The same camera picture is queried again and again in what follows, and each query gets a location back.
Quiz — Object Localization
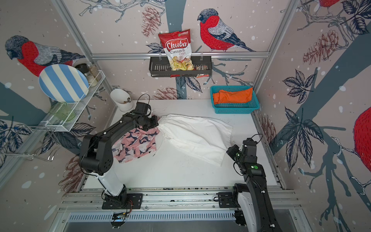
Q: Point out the pink patterned shorts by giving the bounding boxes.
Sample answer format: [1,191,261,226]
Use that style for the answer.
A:
[112,128,159,163]

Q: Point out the white shorts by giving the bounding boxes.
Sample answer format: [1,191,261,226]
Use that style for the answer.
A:
[158,114,233,167]

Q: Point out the orange shorts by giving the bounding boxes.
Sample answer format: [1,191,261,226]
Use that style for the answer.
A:
[212,89,253,104]

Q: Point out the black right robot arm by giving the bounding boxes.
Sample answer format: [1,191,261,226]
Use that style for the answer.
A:
[226,138,282,232]

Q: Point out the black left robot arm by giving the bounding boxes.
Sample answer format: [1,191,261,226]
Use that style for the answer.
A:
[79,102,158,204]

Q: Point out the white ceramic cup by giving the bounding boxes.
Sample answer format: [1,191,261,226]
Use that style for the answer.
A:
[110,89,134,112]

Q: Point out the teal plastic basket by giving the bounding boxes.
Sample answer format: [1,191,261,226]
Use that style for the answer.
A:
[210,86,260,114]

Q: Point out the small snack packet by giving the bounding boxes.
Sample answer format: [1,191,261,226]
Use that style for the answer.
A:
[194,65,208,71]

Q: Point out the dark lid spice jar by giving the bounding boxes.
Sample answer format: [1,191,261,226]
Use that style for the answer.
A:
[75,63,98,88]

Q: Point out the red Chuba chips bag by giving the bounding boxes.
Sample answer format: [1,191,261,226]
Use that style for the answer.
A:
[158,29,194,71]

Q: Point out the blue white striped plate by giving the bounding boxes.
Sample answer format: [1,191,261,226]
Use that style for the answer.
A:
[39,64,89,103]

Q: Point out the black wire wall basket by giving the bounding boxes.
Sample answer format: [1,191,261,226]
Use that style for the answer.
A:
[149,56,212,78]

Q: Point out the clear acrylic wall shelf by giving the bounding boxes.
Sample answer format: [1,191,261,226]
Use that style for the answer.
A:
[39,70,106,132]

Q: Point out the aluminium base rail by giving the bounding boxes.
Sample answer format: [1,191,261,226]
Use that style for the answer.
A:
[57,185,302,224]

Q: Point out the chrome wire wall rack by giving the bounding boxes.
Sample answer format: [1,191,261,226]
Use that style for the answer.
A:
[1,124,61,165]

